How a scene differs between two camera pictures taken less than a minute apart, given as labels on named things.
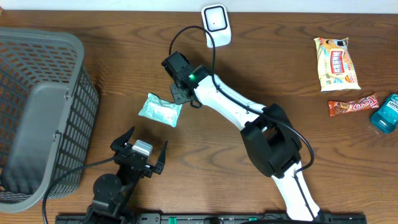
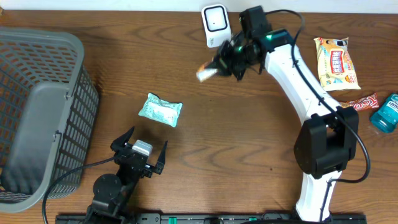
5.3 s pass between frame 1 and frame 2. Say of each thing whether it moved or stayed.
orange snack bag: stayed
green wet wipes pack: stayed
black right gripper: moved
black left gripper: stayed
